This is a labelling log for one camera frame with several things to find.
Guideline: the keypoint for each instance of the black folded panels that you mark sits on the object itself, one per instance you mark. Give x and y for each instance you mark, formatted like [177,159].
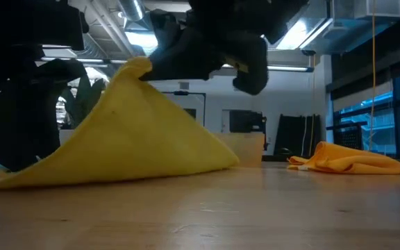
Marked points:
[290,135]

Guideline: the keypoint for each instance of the ceiling tube light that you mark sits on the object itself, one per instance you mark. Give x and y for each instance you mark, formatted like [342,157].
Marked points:
[290,68]

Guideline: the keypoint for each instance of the black pipe door frame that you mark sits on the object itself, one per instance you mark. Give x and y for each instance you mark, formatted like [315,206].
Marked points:
[186,93]

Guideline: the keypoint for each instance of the silver ventilation unit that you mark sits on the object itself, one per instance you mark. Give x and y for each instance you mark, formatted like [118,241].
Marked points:
[342,31]

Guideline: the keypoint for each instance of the snake plant in white pot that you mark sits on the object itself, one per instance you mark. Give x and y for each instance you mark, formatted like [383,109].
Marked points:
[85,100]

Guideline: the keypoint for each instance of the round silver air duct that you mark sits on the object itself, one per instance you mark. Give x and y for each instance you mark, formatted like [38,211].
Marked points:
[132,10]

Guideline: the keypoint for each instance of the orange translucent plastic basket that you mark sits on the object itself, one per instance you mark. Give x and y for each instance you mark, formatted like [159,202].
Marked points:
[248,149]

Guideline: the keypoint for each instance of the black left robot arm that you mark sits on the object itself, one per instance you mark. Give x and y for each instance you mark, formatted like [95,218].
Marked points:
[30,21]

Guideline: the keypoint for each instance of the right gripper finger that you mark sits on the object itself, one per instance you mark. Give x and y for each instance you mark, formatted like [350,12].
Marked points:
[179,62]
[167,27]

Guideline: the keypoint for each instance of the black pegboard cart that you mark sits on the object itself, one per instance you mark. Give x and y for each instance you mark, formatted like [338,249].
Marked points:
[349,137]

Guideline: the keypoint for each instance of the yellow microfiber towel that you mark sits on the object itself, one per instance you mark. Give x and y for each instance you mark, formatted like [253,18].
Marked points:
[134,139]

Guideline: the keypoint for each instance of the black equipment cart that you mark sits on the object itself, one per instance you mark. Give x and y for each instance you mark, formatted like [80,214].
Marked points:
[247,121]

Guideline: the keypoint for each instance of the orange microfiber towel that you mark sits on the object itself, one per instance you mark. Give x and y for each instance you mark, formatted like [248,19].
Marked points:
[352,163]

